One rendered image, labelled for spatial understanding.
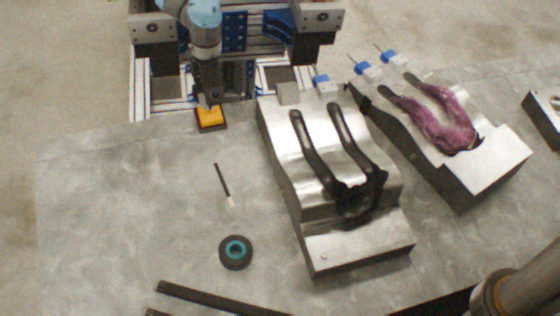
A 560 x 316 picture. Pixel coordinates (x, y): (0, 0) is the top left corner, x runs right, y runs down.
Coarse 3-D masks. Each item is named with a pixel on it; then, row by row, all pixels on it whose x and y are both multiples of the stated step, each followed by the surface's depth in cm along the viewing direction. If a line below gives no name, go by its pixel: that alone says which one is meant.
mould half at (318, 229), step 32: (352, 96) 139; (288, 128) 132; (320, 128) 133; (352, 128) 134; (288, 160) 126; (352, 160) 124; (384, 160) 124; (288, 192) 123; (320, 192) 116; (384, 192) 119; (320, 224) 119; (352, 224) 120; (384, 224) 121; (352, 256) 115; (384, 256) 119
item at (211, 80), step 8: (200, 64) 122; (216, 64) 123; (200, 72) 124; (208, 72) 123; (216, 72) 123; (208, 80) 122; (216, 80) 123; (208, 88) 122; (216, 88) 123; (208, 96) 122; (216, 96) 122; (208, 104) 123; (216, 104) 123
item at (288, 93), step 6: (276, 84) 145; (282, 84) 135; (288, 84) 134; (294, 84) 134; (276, 90) 139; (282, 90) 133; (288, 90) 134; (294, 90) 134; (282, 96) 134; (288, 96) 134; (294, 96) 135; (282, 102) 135; (288, 102) 135; (294, 102) 135
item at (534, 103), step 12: (528, 96) 152; (540, 96) 150; (552, 96) 151; (528, 108) 153; (540, 108) 148; (552, 108) 149; (540, 120) 149; (552, 120) 144; (540, 132) 150; (552, 132) 144; (552, 144) 145
